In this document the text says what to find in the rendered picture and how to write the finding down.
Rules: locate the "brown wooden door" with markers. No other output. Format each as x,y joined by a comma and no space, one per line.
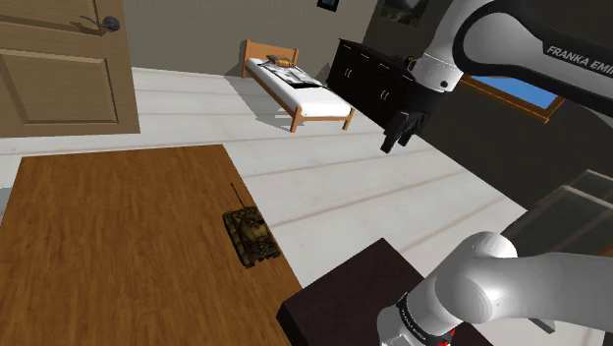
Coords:
57,81

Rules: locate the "wooden bed with white mattress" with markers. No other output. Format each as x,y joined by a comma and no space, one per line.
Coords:
311,98

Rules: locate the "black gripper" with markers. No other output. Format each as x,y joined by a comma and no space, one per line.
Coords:
425,100

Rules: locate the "small dark wall picture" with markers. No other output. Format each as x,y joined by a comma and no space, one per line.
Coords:
328,4

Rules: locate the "black cabinet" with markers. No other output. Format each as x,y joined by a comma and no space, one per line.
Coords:
364,79

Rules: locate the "camouflage toy tank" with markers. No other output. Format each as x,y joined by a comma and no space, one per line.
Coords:
251,235

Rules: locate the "wooden framed window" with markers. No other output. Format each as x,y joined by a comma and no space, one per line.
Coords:
519,91

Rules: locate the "dark robot stand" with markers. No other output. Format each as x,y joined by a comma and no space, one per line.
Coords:
345,297

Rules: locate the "large green wall picture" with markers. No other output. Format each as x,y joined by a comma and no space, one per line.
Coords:
404,10

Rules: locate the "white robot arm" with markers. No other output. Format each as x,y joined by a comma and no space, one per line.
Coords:
498,287

